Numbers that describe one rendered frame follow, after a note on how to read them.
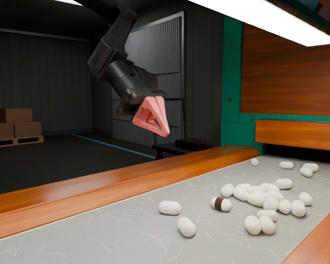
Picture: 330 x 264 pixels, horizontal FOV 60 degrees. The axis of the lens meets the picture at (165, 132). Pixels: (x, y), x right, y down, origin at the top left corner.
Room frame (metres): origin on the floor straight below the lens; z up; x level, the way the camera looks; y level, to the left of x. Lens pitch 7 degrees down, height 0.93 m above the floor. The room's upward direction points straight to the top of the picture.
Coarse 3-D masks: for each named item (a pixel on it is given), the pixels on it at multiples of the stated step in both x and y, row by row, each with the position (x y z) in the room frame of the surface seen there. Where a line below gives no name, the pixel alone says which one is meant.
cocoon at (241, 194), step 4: (236, 188) 0.51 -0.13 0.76; (240, 188) 0.51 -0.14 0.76; (236, 192) 0.50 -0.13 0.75; (240, 192) 0.49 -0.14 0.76; (244, 192) 0.49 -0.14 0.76; (236, 196) 0.50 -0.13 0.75; (240, 196) 0.49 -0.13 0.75; (244, 196) 0.49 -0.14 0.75; (240, 200) 0.49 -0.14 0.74; (244, 200) 0.49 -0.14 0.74
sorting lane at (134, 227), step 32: (288, 160) 0.83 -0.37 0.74; (160, 192) 0.54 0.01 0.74; (192, 192) 0.54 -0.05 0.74; (288, 192) 0.54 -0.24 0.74; (320, 192) 0.54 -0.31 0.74; (64, 224) 0.40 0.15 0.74; (96, 224) 0.40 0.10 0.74; (128, 224) 0.40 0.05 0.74; (160, 224) 0.40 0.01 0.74; (224, 224) 0.40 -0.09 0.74; (288, 224) 0.40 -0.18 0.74; (0, 256) 0.31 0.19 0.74; (32, 256) 0.31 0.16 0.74; (64, 256) 0.31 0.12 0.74; (96, 256) 0.31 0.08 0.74; (128, 256) 0.31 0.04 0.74; (160, 256) 0.31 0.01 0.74; (192, 256) 0.31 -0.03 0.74; (224, 256) 0.31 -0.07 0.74; (256, 256) 0.31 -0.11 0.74
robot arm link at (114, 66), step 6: (120, 60) 0.63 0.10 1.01; (108, 66) 0.62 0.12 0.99; (114, 66) 0.61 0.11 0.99; (120, 66) 0.61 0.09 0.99; (126, 66) 0.62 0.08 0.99; (108, 72) 0.61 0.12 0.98; (114, 72) 0.60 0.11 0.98; (120, 72) 0.60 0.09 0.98; (126, 72) 0.60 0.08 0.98; (132, 72) 0.61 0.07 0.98; (108, 78) 0.61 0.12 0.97; (114, 78) 0.60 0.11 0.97; (114, 84) 0.60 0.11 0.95
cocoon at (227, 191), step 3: (225, 186) 0.51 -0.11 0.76; (228, 186) 0.51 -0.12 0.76; (231, 186) 0.52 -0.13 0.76; (222, 189) 0.51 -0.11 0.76; (225, 189) 0.51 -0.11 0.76; (228, 189) 0.51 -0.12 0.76; (231, 189) 0.51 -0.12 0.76; (222, 192) 0.51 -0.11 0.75; (225, 192) 0.51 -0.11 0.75; (228, 192) 0.51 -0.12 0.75; (231, 192) 0.51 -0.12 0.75; (225, 195) 0.51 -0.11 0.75; (228, 195) 0.51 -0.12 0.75
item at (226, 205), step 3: (213, 198) 0.46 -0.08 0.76; (213, 201) 0.45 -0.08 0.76; (225, 201) 0.44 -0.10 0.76; (228, 201) 0.45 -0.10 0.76; (213, 204) 0.45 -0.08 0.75; (222, 204) 0.44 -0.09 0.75; (225, 204) 0.44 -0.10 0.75; (228, 204) 0.44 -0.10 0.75; (231, 204) 0.45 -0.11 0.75; (213, 207) 0.46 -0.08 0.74; (222, 207) 0.44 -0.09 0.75; (225, 207) 0.44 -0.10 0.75; (228, 207) 0.44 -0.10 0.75; (222, 210) 0.44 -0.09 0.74; (225, 210) 0.44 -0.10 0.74; (228, 210) 0.44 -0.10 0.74
